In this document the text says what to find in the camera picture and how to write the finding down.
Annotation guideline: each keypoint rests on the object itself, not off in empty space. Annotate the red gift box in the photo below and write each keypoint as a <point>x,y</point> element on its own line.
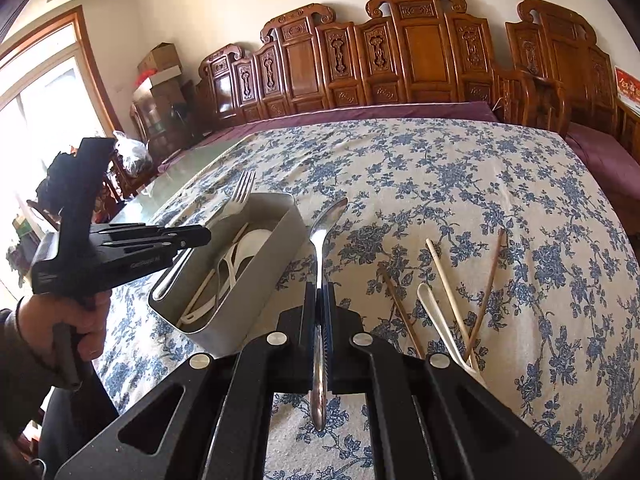
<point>628,87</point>

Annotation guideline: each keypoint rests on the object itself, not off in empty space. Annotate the purple armchair cushion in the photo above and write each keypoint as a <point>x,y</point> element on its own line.
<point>610,164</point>

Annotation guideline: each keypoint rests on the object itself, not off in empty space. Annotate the carved wooden armchair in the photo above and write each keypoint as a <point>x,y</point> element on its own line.
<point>574,81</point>

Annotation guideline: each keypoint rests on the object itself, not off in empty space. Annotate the stainless steel spoon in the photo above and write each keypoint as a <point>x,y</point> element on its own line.
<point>320,361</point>

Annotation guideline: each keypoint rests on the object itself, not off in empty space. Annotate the wooden framed window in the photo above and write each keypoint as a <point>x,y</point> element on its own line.
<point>52,96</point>

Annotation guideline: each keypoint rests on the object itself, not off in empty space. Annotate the wooden dining chair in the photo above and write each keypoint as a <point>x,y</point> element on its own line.
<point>128,184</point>

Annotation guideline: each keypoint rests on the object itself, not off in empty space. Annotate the stainless steel fork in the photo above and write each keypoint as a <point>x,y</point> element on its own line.
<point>232,208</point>

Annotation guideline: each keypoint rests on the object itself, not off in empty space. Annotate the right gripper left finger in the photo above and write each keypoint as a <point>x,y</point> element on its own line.
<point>209,422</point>

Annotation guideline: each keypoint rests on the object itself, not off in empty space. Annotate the stacked cardboard boxes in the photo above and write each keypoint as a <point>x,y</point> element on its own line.
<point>159,109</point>

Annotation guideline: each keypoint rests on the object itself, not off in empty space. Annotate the light wooden chopstick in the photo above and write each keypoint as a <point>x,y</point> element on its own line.
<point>453,303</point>

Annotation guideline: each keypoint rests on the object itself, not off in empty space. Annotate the purple sofa cushion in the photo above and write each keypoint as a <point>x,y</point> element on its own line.
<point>477,110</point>

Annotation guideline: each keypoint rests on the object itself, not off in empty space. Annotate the white ceramic soup spoon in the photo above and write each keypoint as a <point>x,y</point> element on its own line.
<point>247,247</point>

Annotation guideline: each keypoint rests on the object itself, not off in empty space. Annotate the dark wooden chopstick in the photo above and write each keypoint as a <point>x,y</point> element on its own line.
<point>402,312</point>
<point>488,289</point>

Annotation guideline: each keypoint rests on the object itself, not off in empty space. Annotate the person's left hand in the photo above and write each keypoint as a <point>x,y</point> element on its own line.
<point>39,315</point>

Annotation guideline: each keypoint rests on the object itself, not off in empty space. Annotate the blue floral tablecloth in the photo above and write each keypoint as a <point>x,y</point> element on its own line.
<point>559,344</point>

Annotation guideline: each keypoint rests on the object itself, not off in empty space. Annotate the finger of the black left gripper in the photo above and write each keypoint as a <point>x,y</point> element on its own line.
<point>130,235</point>

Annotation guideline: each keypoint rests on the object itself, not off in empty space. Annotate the grey metal rectangular tray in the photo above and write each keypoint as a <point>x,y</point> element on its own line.
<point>215,293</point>

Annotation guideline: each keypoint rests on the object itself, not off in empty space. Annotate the carved wooden long sofa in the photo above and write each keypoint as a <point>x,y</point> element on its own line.
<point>408,51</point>

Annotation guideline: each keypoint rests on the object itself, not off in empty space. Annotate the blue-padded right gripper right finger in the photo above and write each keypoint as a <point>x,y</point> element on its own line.
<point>428,419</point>

